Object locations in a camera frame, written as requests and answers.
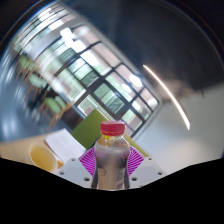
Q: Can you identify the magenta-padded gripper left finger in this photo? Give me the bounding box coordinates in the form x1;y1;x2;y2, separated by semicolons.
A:
54;146;98;190

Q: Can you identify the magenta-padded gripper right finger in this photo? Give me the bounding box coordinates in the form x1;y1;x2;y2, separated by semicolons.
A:
125;145;166;190

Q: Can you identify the red-capped clear drink bottle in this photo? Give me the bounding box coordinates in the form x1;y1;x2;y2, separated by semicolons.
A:
91;120;131;191

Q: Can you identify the white paper sheet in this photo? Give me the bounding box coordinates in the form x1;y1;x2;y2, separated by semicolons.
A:
44;128;87;164

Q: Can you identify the yellow mug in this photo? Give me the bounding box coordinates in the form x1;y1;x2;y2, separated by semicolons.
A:
28;143;65;174

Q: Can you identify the green upholstered bench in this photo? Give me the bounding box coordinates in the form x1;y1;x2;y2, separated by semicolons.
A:
70;108;150;158

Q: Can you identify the group of green-seated wooden chairs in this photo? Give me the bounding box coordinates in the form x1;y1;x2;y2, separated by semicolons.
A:
14;53;73;132

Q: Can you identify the long linear ceiling light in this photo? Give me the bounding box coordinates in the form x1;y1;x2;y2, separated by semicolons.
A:
142;64;192;131

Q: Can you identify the group of pendant lamps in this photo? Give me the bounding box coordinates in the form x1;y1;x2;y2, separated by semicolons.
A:
120;73;144;95

